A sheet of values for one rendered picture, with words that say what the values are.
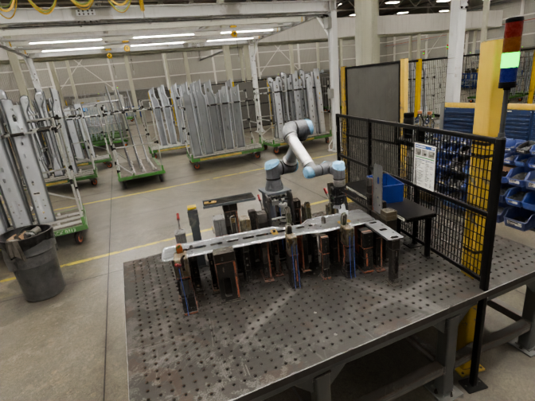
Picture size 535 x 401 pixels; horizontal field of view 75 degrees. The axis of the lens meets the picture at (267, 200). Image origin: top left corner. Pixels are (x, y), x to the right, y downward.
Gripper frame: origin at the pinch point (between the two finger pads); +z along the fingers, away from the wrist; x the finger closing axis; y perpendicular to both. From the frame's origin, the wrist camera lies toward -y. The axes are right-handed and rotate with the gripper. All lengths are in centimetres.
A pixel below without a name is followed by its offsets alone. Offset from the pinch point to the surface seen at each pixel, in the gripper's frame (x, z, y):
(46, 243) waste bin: -172, 45, 247
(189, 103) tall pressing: -701, -47, 69
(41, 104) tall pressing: -702, -85, 387
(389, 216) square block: 12.0, 2.5, -25.8
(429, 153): 9, -33, -55
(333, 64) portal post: -643, -96, -285
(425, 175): 7, -18, -55
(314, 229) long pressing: 2.8, 5.2, 22.2
